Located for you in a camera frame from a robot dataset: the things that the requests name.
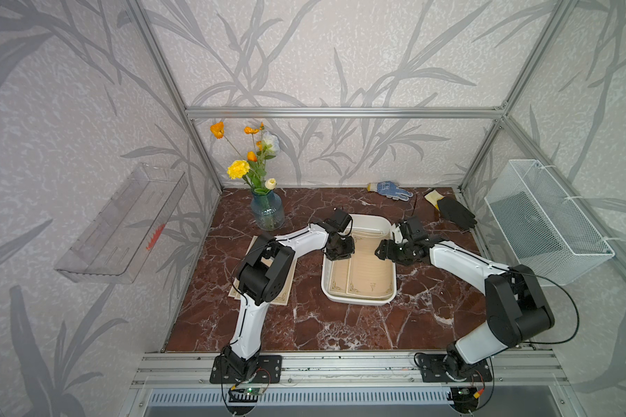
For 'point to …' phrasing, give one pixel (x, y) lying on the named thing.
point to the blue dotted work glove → (390, 189)
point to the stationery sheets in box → (362, 275)
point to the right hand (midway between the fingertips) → (382, 252)
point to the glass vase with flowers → (266, 204)
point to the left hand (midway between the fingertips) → (354, 255)
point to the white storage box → (367, 221)
